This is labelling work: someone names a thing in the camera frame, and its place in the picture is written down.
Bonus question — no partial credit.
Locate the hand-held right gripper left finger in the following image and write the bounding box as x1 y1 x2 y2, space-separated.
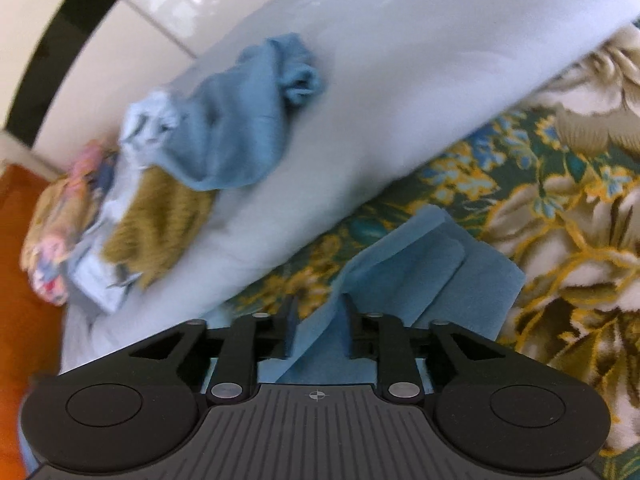
128 294 299 404

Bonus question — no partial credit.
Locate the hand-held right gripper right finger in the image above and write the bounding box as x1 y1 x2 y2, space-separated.
344 293 507 404

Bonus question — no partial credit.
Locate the light blue soft garment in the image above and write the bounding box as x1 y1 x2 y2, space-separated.
260 205 527 386

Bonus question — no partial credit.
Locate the mustard yellow garment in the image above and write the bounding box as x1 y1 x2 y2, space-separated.
102 164 218 291

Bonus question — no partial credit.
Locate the blue-grey crumpled garment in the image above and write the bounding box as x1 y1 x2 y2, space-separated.
167 32 323 192

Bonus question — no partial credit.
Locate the pale grey-blue flowered duvet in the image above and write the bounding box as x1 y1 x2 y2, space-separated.
60 0 640 381

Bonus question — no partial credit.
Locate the green floral bedspread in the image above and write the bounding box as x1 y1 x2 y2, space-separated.
220 25 640 480

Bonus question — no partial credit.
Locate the light blue patterned garment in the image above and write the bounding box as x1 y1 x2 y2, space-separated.
65 89 183 316

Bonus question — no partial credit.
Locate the folded colourful floral quilt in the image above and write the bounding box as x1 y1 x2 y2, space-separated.
20 141 121 306

